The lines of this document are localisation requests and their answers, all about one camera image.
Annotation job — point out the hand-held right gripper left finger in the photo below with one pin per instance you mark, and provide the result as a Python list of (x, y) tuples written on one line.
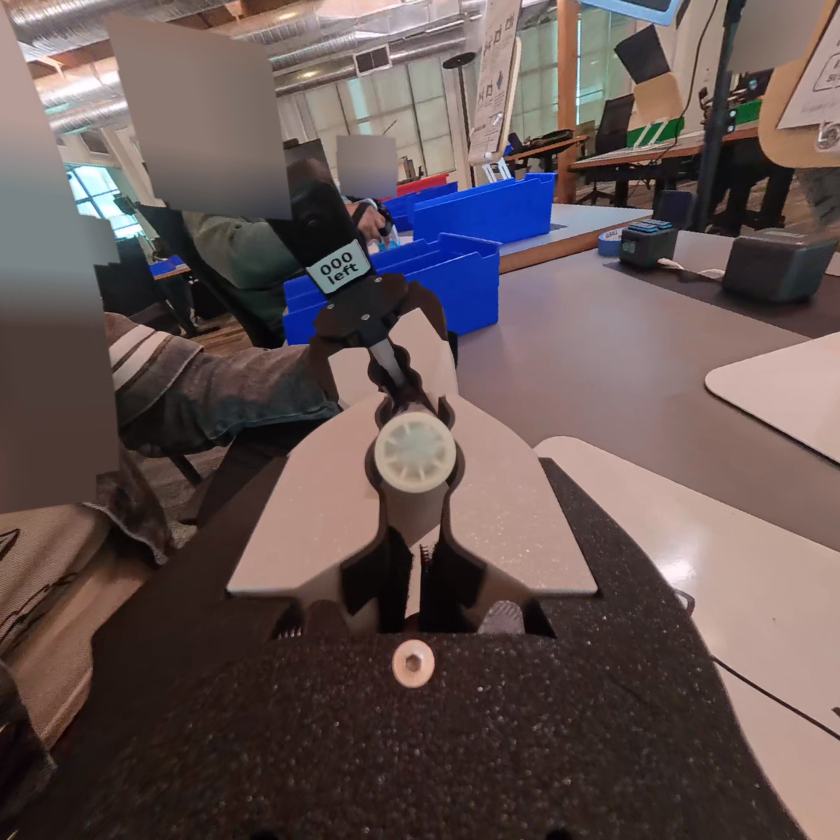
[(309, 525)]

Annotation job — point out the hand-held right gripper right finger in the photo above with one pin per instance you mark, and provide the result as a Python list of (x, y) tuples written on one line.
[(519, 525)]

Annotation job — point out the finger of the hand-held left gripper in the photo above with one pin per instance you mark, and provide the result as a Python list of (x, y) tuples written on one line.
[(431, 361), (352, 381)]

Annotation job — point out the black whiteboard marker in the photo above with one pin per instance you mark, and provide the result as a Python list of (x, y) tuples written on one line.
[(416, 450)]

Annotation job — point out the white whiteboard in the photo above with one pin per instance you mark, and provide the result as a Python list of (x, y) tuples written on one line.
[(748, 617)]

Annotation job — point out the person's left forearm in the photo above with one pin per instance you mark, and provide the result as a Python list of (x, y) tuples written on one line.
[(210, 381)]

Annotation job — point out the blue plastic bin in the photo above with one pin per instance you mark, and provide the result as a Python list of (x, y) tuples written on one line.
[(446, 282), (486, 208)]

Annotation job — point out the blue tape roll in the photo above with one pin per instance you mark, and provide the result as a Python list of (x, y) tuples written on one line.
[(609, 243)]

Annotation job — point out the black box with blue top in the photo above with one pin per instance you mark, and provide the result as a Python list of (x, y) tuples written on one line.
[(647, 246)]

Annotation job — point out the white hanging sign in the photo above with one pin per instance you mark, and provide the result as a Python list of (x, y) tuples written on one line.
[(496, 79)]

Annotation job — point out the white table sign stand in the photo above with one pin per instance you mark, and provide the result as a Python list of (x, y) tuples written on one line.
[(788, 381)]

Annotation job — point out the black boxy object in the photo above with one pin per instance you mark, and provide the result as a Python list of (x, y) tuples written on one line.
[(781, 269)]

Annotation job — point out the black vertical pole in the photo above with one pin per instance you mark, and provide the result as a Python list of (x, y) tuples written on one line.
[(715, 105)]

